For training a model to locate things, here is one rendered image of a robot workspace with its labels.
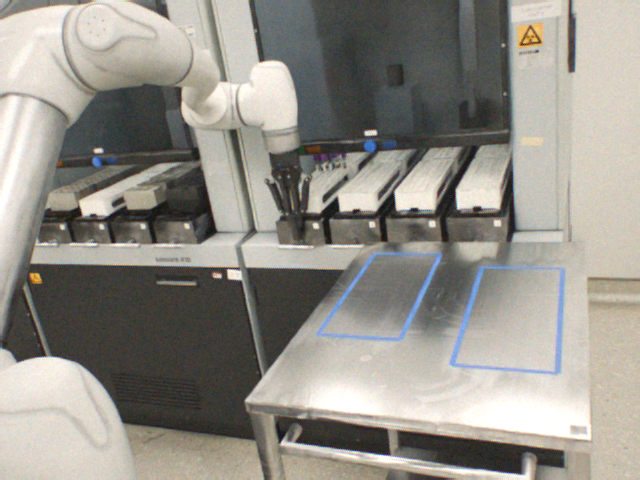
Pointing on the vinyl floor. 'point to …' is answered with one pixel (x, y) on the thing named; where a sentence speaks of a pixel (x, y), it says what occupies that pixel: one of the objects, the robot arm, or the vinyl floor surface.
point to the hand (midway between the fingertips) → (295, 226)
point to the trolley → (442, 359)
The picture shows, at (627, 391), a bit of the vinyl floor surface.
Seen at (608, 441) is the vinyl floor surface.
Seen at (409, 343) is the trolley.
